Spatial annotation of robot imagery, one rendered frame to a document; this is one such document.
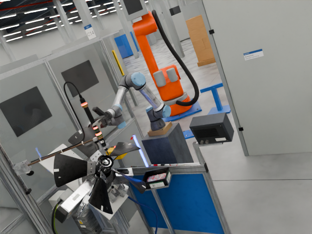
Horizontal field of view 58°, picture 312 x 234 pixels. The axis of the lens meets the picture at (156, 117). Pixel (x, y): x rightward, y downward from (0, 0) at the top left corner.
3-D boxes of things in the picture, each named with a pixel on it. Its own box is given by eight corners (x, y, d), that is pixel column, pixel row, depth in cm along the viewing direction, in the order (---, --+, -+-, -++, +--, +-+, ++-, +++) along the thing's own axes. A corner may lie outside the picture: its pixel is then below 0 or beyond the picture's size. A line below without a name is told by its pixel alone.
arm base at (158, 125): (154, 124, 288) (151, 116, 285) (167, 122, 281) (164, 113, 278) (149, 131, 276) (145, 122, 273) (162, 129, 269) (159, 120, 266)
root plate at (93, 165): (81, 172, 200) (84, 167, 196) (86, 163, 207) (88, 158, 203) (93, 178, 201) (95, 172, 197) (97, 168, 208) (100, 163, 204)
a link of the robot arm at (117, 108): (125, 111, 230) (120, 102, 228) (117, 117, 222) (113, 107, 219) (117, 113, 235) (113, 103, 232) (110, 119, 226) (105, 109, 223)
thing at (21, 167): (16, 177, 208) (10, 167, 205) (19, 172, 214) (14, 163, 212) (29, 172, 207) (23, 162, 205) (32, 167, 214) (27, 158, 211)
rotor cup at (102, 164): (88, 173, 204) (93, 163, 196) (95, 159, 216) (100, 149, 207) (107, 181, 206) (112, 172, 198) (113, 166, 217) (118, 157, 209)
